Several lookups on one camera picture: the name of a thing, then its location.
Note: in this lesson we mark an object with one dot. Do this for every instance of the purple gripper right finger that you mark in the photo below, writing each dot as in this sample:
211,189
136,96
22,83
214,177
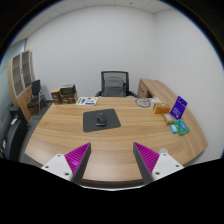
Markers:
152,165

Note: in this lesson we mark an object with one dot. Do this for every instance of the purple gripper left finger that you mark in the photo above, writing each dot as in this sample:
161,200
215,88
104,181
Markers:
70,166

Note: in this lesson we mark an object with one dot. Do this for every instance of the black computer mouse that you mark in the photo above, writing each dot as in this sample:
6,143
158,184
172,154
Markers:
101,119

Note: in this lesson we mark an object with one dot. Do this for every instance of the dark grey mouse pad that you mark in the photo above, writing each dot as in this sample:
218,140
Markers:
89,119

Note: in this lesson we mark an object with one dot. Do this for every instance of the small white round object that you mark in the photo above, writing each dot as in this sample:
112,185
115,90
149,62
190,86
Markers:
163,150

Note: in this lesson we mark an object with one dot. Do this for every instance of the blue small packet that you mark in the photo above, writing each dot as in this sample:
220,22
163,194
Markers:
173,129

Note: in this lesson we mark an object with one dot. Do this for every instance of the green packet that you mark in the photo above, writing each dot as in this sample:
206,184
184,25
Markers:
181,126

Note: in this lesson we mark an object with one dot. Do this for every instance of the yellow small box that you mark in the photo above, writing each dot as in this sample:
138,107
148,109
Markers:
168,119

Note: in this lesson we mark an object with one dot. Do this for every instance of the wooden office desk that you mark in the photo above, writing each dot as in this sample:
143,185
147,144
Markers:
112,161

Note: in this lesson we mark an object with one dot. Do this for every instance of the orange wooden box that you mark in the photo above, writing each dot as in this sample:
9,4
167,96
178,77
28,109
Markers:
160,108

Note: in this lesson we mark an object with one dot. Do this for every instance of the round patterned coaster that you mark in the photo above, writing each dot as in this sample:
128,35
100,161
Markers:
144,102

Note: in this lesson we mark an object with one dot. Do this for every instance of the purple sign card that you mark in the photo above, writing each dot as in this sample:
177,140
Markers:
178,108

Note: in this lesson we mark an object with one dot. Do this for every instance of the black leather sofa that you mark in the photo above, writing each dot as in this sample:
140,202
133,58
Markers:
12,133

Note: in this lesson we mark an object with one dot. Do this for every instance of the white green leaflet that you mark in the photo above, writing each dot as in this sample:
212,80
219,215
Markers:
87,101

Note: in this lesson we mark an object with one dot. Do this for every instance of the dark brown box stack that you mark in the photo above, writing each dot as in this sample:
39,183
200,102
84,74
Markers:
68,94

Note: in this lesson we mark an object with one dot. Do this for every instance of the small brown box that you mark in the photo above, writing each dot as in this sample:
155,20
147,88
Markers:
56,96

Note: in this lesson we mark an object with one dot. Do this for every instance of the black visitor chair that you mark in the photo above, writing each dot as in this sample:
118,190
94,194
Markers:
36,98

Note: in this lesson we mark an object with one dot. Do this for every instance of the grey mesh office chair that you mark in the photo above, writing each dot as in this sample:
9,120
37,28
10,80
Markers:
115,84

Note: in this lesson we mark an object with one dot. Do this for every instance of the wooden glass-door cabinet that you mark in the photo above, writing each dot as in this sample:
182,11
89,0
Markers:
20,78

